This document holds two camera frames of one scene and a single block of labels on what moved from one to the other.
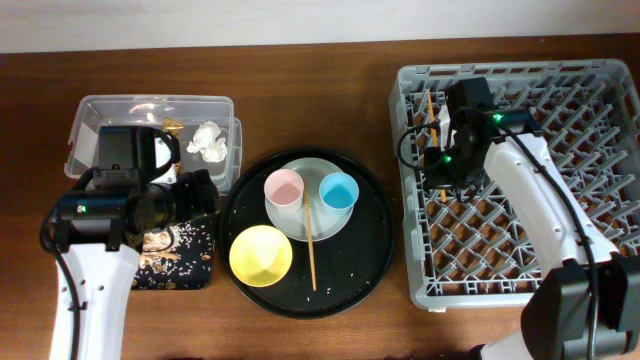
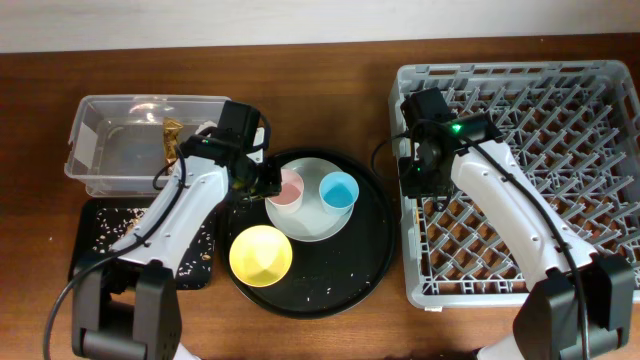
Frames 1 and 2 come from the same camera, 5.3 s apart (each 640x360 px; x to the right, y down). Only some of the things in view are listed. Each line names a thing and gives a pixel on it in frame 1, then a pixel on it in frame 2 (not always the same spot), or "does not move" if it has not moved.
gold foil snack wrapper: [173, 126] does not move
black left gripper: [201, 192] → [270, 178]
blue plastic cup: [338, 193] does not move
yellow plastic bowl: [260, 256] does not move
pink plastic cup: [283, 191] does not move
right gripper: [451, 176] → [417, 182]
